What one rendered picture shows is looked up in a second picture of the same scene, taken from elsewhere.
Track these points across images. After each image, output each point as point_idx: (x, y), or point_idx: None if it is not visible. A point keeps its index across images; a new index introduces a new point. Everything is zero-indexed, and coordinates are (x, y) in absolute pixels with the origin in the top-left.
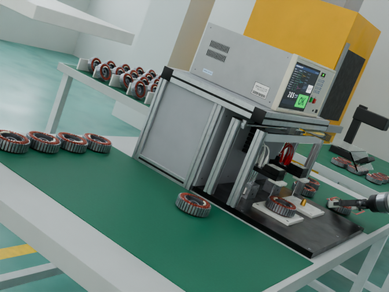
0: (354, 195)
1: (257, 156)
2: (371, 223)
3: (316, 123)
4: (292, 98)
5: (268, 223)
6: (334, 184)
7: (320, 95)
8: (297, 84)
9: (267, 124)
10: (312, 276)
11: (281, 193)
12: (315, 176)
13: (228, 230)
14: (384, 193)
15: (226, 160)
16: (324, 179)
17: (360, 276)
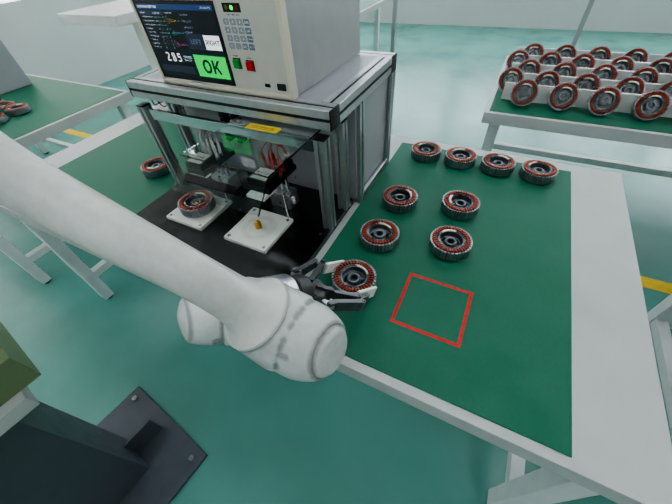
0: (601, 344)
1: (156, 135)
2: (370, 347)
3: (271, 109)
4: (181, 62)
5: (157, 205)
6: (612, 301)
7: (267, 53)
8: (171, 37)
9: (143, 97)
10: (89, 250)
11: (293, 211)
12: (591, 265)
13: (133, 190)
14: (273, 275)
15: (185, 138)
16: (607, 282)
17: (527, 479)
